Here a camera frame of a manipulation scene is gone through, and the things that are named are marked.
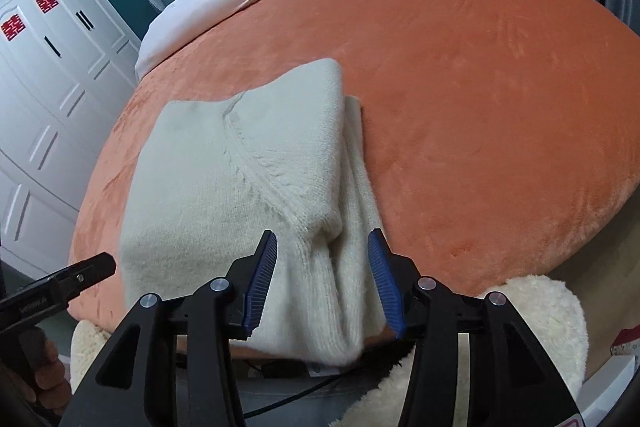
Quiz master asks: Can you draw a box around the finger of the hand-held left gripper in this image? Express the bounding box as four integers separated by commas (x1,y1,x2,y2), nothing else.
20,252,117,308

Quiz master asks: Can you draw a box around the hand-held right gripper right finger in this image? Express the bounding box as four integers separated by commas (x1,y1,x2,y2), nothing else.
366,228,583,427

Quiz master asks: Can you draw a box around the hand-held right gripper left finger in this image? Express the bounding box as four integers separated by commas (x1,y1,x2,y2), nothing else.
59,229,278,427

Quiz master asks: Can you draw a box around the cream knitted cardigan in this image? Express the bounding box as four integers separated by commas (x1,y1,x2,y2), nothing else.
120,58,388,368

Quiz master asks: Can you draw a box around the person's left hand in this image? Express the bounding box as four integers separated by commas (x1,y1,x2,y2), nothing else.
20,326,74,419

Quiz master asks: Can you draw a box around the white wardrobe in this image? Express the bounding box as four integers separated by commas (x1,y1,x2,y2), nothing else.
0,0,143,258

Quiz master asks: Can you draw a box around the orange plush blanket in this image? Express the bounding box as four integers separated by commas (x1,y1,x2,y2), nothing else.
67,0,640,343

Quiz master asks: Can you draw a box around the black cable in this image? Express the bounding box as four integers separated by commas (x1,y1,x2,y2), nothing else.
240,359,406,413

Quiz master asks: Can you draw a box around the grey padded bed frame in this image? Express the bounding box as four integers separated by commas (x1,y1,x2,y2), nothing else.
235,357,416,427

